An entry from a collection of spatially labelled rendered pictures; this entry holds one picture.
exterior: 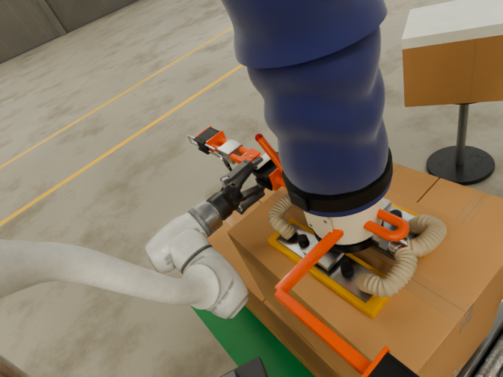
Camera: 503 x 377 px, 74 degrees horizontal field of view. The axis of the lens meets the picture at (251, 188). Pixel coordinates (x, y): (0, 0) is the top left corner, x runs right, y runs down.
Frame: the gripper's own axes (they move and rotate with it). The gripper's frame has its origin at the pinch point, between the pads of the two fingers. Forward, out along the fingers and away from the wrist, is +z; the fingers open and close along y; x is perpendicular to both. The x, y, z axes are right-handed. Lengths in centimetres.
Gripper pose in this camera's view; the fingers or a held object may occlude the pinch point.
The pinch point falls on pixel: (266, 167)
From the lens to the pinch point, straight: 98.5
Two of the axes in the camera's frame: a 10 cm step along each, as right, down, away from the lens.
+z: 7.3, -6.0, 3.2
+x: 6.0, 3.5, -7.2
